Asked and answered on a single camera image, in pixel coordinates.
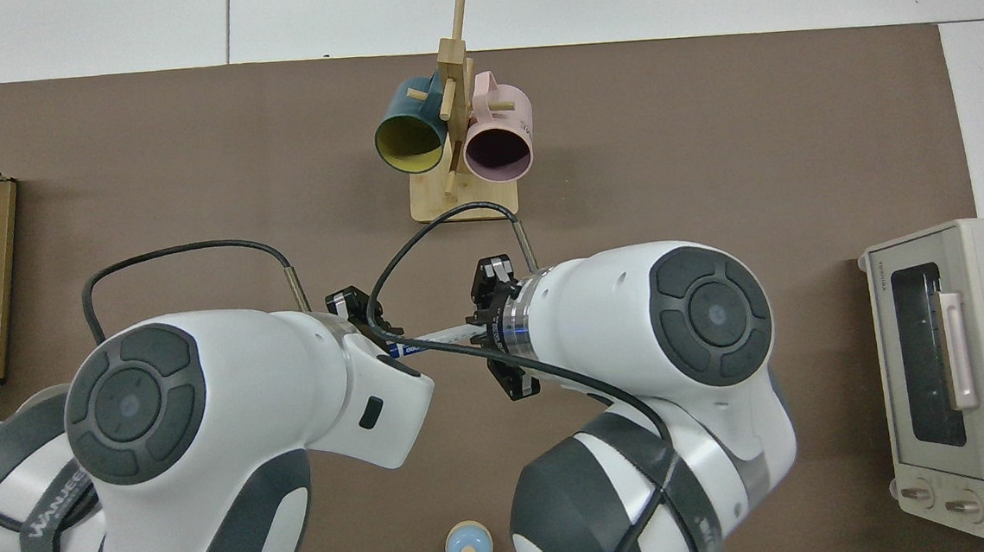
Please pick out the blue and white marker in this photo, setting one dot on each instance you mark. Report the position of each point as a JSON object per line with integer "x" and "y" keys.
{"x": 444, "y": 338}

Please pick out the wooden cup stand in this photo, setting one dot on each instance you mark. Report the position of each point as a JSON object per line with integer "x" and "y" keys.
{"x": 462, "y": 193}

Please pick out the pink mug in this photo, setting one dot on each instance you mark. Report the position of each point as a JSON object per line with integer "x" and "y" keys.
{"x": 505, "y": 112}

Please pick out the dark teal mug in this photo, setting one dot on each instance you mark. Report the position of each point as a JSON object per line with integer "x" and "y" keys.
{"x": 401, "y": 113}

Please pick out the brown table cloth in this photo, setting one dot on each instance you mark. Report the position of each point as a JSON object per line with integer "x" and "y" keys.
{"x": 709, "y": 165}

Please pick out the small blue round thing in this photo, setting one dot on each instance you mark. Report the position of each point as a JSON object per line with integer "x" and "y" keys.
{"x": 468, "y": 546}

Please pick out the grey plate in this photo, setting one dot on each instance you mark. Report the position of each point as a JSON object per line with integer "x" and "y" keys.
{"x": 43, "y": 396}

